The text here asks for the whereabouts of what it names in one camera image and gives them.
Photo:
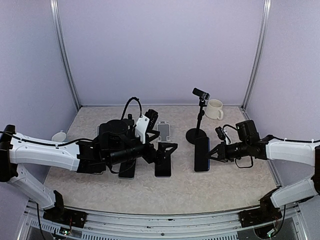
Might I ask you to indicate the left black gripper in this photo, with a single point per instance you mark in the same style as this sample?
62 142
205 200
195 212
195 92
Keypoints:
149 157

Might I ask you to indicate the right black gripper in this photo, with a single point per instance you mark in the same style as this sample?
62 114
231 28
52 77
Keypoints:
223 155

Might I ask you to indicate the white phone stand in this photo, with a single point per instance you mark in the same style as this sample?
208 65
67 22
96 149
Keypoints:
164 129

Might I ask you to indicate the blue phone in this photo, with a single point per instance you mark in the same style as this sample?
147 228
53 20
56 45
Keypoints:
201 148

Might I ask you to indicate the black phone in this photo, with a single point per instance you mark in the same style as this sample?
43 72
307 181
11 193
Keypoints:
127 171
163 171

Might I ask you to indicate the black tripod stand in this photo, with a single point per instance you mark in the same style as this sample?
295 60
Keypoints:
195 133

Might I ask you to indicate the silver folding phone stand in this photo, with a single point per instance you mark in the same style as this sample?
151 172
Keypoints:
97 130

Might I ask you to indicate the black round-base phone stand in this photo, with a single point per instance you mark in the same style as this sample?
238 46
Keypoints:
130 121

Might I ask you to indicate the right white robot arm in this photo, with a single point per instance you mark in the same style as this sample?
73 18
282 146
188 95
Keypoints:
271 206

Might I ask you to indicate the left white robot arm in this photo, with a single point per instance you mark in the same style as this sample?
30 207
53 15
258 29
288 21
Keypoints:
118 141

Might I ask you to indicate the cream ceramic mug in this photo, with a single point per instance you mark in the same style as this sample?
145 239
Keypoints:
214 109

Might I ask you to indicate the light blue mug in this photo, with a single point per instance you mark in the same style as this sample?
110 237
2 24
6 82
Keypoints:
60 136

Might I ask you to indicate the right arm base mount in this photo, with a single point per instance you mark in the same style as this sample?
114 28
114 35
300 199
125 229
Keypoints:
258 216

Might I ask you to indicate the front aluminium rail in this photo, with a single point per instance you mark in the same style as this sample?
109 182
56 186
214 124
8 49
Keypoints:
102 225

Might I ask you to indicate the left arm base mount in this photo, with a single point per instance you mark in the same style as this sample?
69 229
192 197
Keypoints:
66 216

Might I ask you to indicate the right aluminium frame post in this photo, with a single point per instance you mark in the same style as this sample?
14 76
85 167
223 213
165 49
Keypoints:
258 54

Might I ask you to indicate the aluminium frame post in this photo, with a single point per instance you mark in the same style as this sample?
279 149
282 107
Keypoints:
54 6
258 54

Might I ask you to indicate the left aluminium frame post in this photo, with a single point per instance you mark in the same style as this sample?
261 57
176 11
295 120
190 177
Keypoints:
54 6

